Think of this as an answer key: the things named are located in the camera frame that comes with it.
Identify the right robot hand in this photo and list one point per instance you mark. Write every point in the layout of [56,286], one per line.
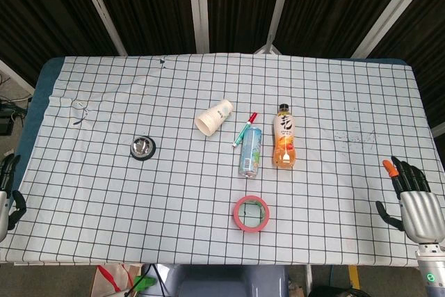
[415,206]

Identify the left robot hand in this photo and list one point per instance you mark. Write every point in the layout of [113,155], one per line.
[5,203]

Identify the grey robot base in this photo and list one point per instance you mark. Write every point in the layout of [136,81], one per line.
[227,280]

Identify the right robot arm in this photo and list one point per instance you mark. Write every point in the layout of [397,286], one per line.
[431,269]

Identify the white red bag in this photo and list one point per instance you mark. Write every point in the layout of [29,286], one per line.
[110,280]

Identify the orange drink bottle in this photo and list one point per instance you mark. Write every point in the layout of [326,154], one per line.
[285,137]

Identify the green object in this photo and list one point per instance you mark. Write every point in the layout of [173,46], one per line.
[144,282]

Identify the pink tape roll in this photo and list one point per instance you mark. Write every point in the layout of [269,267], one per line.
[251,213]

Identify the light blue drink can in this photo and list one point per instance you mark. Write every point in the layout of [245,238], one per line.
[250,152]

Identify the red green marker pen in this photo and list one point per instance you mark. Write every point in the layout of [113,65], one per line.
[244,129]

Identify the white checkered tablecloth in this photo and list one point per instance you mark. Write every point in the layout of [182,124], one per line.
[222,172]

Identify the white paper cup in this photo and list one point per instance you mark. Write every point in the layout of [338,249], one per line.
[212,117]

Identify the white frame post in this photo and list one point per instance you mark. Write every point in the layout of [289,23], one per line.
[276,8]
[394,10]
[199,7]
[101,8]

